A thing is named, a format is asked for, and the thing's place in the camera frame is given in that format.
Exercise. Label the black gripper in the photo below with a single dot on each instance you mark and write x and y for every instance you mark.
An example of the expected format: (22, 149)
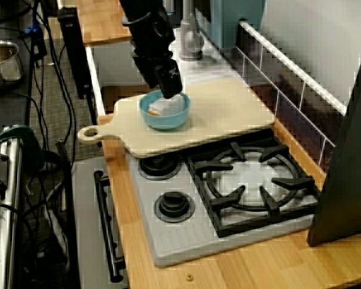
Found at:
(153, 57)

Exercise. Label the white block with orange layer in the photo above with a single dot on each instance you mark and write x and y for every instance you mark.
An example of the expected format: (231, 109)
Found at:
(168, 109)

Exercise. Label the light blue plastic bowl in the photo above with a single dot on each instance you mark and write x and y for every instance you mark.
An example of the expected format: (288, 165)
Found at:
(165, 120)

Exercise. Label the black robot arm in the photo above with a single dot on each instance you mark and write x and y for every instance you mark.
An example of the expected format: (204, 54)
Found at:
(144, 21)

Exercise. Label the white toy sink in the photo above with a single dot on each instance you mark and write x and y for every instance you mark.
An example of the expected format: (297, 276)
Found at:
(204, 70)

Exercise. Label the grey toy faucet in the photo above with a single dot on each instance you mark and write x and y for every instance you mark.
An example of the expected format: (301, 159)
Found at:
(191, 39)

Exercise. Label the teal appliance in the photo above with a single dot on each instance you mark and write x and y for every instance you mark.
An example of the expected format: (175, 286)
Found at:
(228, 24)

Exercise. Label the black upright bar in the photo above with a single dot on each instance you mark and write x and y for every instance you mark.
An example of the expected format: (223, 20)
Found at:
(73, 51)

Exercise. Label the black stove knob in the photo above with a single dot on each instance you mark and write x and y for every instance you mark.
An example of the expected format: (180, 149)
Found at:
(159, 169)
(173, 204)

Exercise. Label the dark tiled backsplash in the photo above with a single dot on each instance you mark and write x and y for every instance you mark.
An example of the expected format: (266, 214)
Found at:
(288, 99)

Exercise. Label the green clamp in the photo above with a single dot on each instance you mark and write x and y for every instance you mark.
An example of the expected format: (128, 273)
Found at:
(18, 132)

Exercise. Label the metal pot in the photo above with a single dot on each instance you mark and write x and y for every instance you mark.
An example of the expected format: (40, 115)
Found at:
(3, 66)

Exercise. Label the grey toy stove top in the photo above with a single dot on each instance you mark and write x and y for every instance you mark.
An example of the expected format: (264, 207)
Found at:
(180, 241)

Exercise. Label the black burner grate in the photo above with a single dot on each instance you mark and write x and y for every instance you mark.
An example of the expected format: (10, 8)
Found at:
(288, 182)

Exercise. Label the white toy oven door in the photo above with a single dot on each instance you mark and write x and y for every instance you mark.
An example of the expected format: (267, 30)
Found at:
(87, 225)

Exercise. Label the brass countertop screw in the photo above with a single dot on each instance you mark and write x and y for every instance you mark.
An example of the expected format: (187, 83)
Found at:
(189, 277)

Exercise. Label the black angled side panel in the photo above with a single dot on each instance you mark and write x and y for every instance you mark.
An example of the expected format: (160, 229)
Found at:
(349, 180)

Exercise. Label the aluminium frame rail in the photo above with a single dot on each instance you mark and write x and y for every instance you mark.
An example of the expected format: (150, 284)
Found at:
(6, 210)

